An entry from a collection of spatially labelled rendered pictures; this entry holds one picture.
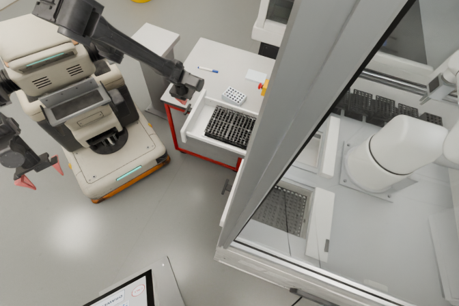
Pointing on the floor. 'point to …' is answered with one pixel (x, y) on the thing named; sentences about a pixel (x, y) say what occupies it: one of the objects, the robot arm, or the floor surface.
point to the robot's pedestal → (164, 36)
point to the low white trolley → (225, 62)
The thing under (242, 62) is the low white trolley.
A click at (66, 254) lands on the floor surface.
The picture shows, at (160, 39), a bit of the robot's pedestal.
